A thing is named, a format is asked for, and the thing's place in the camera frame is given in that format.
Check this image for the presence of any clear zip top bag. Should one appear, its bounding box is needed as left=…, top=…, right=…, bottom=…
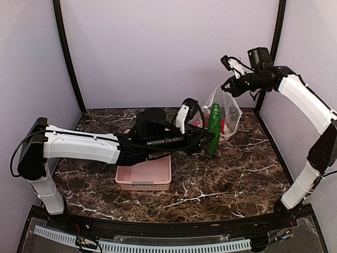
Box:
left=201, top=84, right=242, bottom=144

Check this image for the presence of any black left corner post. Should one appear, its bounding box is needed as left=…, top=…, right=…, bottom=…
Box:
left=53, top=0, right=86, bottom=114

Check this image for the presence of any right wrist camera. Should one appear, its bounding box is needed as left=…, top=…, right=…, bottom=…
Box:
left=220, top=55, right=247, bottom=79

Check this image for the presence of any black right corner post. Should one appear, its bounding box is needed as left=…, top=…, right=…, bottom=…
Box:
left=254, top=0, right=286, bottom=115

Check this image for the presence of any pink perforated plastic basket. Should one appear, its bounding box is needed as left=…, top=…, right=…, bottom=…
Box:
left=115, top=156, right=172, bottom=191

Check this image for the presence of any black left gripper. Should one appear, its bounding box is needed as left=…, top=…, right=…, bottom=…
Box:
left=145, top=122, right=216, bottom=156

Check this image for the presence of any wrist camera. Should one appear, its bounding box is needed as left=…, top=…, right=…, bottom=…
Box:
left=220, top=55, right=247, bottom=79
left=172, top=98, right=199, bottom=134

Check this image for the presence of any black corner post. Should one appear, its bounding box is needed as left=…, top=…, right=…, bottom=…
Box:
left=53, top=0, right=86, bottom=114
left=254, top=0, right=286, bottom=115

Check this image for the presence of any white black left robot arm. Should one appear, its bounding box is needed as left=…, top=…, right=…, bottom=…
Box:
left=9, top=105, right=215, bottom=230

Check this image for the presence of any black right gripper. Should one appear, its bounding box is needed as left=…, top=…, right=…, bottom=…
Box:
left=221, top=71, right=270, bottom=97

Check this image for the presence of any black front rail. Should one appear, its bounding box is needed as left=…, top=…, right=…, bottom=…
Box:
left=27, top=204, right=313, bottom=245

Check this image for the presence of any green cucumber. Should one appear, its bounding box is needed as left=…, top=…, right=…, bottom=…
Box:
left=206, top=103, right=222, bottom=155

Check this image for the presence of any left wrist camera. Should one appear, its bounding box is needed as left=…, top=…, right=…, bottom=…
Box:
left=172, top=98, right=199, bottom=134

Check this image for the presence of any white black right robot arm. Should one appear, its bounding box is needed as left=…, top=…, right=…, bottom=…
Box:
left=221, top=47, right=336, bottom=229

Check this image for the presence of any white slotted cable duct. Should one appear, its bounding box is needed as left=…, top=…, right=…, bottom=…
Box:
left=34, top=225, right=252, bottom=252

